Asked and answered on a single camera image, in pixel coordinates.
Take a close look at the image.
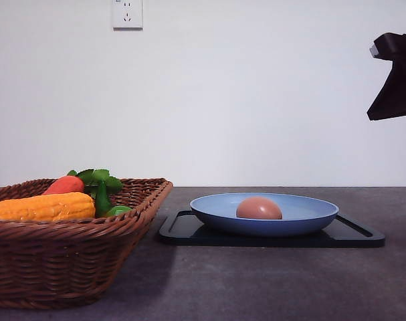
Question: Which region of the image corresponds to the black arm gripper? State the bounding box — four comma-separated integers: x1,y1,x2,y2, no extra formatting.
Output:
367,33,406,120

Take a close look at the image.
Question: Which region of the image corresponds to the brown egg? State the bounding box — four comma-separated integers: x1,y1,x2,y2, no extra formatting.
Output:
236,196,282,219

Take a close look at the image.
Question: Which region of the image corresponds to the blue round plate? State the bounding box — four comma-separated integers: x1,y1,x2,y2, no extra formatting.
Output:
190,193,339,237

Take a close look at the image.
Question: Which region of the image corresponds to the brown wicker basket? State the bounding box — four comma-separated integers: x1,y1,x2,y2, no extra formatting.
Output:
0,178,174,310

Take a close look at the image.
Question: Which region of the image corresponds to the black rectangular tray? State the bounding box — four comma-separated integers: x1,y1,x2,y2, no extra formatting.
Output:
159,211,385,247

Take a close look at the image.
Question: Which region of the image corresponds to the green toy leafy vegetable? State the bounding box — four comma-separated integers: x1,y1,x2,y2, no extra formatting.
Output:
68,169,132,217

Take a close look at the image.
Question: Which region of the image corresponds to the orange toy carrot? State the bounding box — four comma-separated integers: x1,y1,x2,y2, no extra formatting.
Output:
42,175,84,195

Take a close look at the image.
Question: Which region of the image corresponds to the orange toy corn cob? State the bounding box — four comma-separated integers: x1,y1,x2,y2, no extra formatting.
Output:
0,192,96,221

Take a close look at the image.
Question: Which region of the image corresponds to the white wall power socket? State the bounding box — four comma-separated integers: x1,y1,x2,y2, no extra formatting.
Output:
112,0,144,31

